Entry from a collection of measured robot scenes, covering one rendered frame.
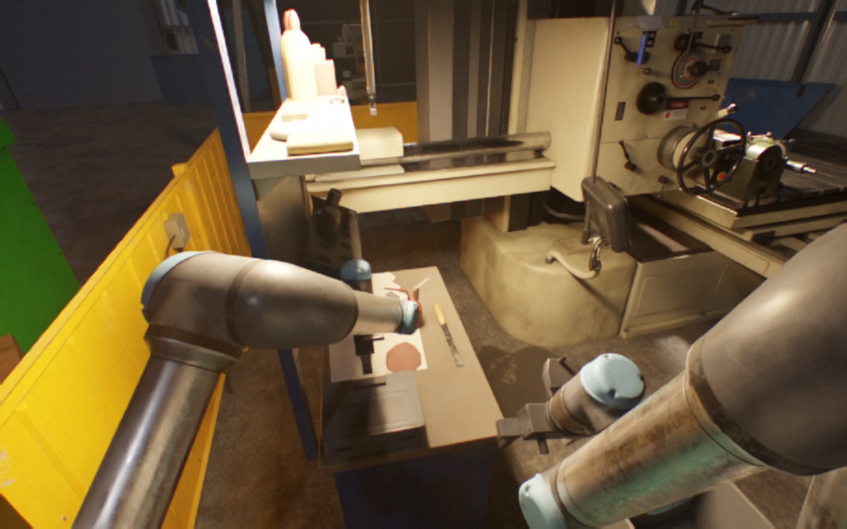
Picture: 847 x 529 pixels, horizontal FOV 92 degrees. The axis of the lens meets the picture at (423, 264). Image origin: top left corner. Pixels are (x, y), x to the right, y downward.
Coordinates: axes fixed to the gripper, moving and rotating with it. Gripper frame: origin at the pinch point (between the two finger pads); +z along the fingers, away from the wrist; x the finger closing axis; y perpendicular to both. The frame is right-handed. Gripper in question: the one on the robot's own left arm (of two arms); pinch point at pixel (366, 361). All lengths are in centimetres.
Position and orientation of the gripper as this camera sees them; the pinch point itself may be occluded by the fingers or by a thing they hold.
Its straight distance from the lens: 119.4
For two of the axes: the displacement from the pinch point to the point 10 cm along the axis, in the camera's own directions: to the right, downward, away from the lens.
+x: -1.9, -4.9, 8.5
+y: 9.8, -1.2, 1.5
